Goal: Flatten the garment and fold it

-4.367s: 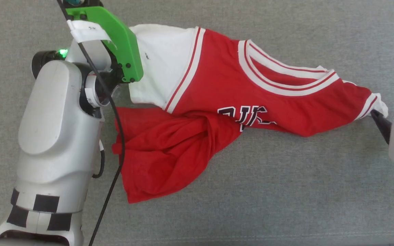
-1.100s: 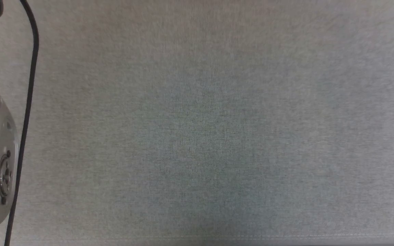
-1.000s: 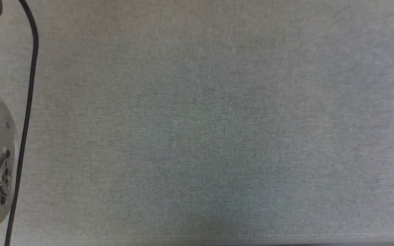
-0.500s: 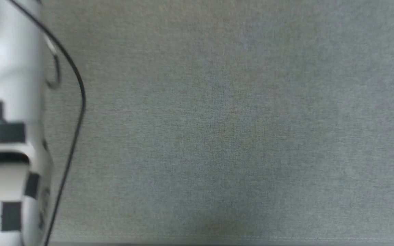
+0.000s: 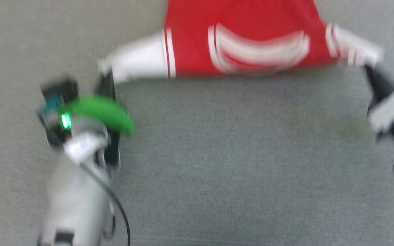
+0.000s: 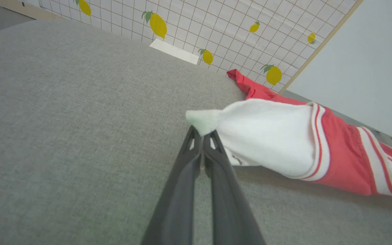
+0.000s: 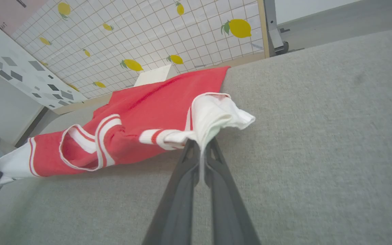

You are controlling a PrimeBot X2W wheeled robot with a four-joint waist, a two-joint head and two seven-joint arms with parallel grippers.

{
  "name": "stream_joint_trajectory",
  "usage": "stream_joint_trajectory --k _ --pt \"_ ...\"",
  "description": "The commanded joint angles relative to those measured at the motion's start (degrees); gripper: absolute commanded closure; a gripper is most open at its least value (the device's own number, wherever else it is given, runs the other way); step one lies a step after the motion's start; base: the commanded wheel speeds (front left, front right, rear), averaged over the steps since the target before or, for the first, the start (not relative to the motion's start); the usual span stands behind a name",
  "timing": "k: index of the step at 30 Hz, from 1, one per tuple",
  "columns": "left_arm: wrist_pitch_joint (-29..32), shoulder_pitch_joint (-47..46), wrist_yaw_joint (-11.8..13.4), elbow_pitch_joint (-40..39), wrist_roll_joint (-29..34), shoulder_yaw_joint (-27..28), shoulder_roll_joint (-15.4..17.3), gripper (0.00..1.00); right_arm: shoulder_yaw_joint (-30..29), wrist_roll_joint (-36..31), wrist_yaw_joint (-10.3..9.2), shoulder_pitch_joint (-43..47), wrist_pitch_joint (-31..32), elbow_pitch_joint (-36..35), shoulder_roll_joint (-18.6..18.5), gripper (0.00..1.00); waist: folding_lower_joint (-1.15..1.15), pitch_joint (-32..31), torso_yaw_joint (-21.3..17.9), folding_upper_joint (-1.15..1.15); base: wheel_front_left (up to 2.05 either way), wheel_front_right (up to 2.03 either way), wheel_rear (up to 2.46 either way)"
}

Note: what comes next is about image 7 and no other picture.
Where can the white speckled terrazzo panel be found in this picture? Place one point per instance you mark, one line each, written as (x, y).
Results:
(19, 68)

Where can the grey metal stand with caster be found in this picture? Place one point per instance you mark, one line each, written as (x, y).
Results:
(274, 30)

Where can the red white basketball jersey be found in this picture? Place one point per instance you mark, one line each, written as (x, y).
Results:
(148, 105)

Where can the grey fabric sofa cushion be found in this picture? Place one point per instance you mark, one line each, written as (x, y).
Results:
(318, 136)

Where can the pink panel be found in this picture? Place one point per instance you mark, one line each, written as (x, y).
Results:
(2, 13)

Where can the white box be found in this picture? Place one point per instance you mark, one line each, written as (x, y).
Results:
(155, 76)

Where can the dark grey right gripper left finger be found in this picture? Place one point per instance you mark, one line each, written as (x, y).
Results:
(179, 204)

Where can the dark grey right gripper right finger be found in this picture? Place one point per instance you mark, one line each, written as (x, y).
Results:
(226, 211)

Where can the lemon print grid partition screen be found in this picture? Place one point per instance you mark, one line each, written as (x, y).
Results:
(148, 34)

